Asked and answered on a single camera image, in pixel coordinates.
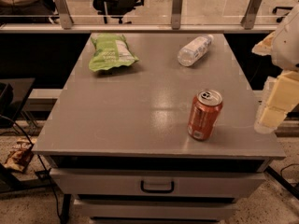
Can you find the green rice chip bag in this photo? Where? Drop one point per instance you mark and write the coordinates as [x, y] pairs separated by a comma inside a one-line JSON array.
[[111, 51]]

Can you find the seated person in background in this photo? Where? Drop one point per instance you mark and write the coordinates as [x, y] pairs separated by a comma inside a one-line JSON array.
[[26, 11]]

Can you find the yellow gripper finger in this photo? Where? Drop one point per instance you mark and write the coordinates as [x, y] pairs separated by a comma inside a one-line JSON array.
[[264, 47], [279, 97]]

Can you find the crumpled brown snack bag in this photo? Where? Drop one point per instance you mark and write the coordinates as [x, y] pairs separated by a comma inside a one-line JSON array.
[[20, 156]]

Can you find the middle metal rail bracket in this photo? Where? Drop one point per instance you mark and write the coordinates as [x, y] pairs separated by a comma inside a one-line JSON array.
[[176, 14]]

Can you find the black side table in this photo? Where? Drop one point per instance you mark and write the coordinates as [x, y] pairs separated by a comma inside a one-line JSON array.
[[14, 93]]

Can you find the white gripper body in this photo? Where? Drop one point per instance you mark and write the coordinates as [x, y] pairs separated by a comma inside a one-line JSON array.
[[288, 46]]

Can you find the left metal rail bracket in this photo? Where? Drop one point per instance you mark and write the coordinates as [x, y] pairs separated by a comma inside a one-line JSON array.
[[65, 18]]

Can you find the black drawer handle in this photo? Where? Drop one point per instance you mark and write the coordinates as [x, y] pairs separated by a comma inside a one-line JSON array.
[[157, 188]]

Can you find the grey drawer cabinet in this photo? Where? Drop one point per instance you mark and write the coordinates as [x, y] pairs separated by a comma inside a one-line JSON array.
[[108, 132]]

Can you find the orange soda can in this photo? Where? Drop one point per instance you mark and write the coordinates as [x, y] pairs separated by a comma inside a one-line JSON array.
[[206, 107]]

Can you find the clear plastic water bottle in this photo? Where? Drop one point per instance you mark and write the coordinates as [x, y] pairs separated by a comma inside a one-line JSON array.
[[195, 50]]

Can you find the black chair at right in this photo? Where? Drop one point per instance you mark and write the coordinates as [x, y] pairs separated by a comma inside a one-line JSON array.
[[276, 9]]

